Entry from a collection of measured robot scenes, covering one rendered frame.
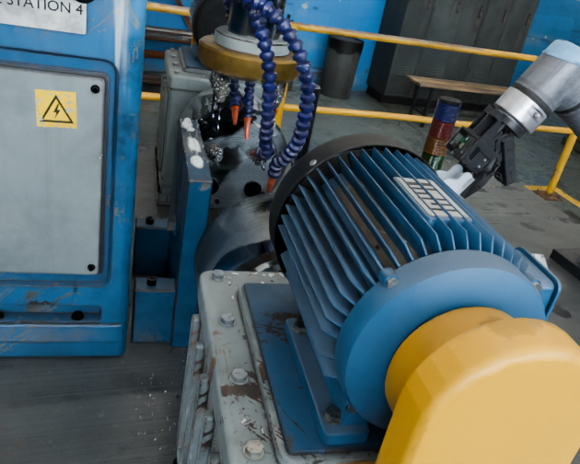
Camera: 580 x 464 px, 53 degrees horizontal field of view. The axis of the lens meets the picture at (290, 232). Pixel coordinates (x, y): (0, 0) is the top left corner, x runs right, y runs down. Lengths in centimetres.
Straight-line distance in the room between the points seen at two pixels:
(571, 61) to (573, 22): 717
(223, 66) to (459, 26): 589
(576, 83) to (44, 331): 103
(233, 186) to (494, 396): 106
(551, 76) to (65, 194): 85
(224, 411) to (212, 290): 18
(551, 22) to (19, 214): 757
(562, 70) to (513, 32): 603
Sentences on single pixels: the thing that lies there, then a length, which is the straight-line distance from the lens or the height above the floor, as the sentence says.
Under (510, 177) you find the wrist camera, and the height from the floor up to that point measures 117.
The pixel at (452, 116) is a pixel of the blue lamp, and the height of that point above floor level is 118.
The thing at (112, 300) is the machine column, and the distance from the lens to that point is 102.
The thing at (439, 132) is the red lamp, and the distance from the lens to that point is 154.
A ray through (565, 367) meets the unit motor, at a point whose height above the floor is 134.
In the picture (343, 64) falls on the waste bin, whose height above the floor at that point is 37.
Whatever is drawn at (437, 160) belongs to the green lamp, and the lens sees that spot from 156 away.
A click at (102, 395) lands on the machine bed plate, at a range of 104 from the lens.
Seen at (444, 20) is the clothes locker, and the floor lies 95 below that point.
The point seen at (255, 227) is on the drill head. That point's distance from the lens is 81.
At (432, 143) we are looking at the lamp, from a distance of 155.
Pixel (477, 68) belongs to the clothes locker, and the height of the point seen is 50.
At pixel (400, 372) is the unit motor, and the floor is 128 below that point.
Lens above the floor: 153
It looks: 27 degrees down
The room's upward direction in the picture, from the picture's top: 12 degrees clockwise
